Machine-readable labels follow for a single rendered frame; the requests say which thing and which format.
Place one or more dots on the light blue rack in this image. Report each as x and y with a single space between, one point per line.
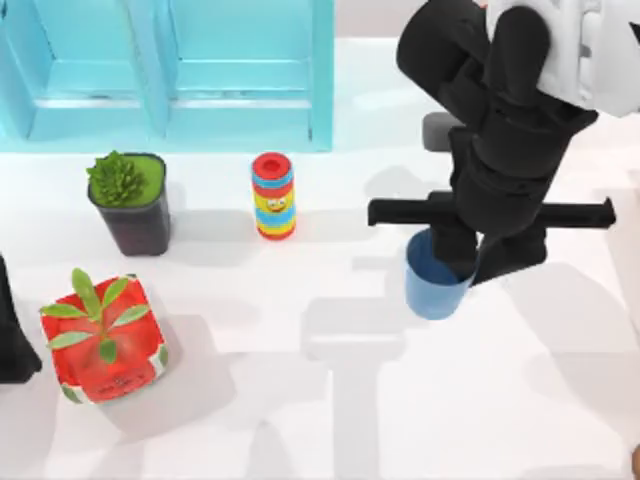
240 75

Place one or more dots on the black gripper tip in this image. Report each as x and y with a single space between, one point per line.
12 340

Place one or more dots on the stack of coloured rings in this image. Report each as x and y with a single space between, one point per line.
273 200

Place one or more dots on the blue cup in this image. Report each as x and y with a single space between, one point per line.
430 297

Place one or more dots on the brown round object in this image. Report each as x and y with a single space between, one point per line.
636 462

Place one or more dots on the red pot with green plant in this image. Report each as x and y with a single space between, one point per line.
115 360

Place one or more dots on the black pot with green plant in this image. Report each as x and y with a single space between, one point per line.
135 220

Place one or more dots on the grey rounded box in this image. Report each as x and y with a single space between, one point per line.
436 131

